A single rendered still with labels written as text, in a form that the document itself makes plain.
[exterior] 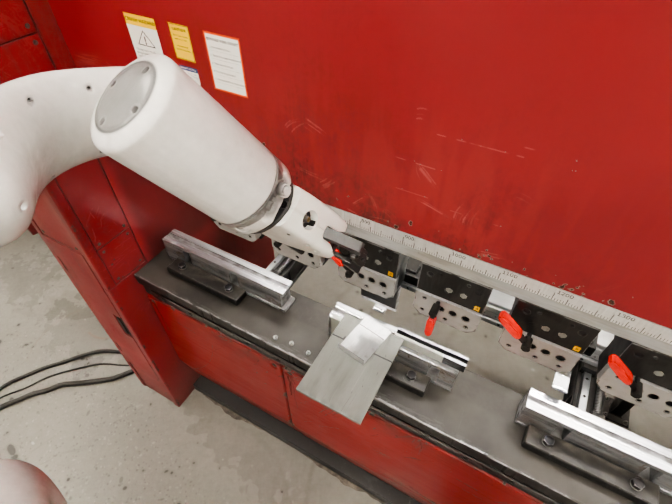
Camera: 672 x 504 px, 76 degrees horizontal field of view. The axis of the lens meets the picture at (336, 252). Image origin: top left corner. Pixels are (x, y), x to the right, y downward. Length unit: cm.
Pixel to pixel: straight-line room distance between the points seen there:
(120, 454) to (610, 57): 222
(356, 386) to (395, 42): 78
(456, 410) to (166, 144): 110
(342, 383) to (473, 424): 37
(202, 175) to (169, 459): 196
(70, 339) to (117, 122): 247
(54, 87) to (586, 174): 65
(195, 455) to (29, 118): 194
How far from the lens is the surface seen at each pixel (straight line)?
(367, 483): 205
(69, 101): 43
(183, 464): 222
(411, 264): 134
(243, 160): 37
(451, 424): 127
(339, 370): 115
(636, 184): 74
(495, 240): 84
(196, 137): 34
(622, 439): 131
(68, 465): 241
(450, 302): 99
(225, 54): 92
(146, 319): 181
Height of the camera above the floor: 201
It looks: 46 degrees down
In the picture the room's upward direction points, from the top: straight up
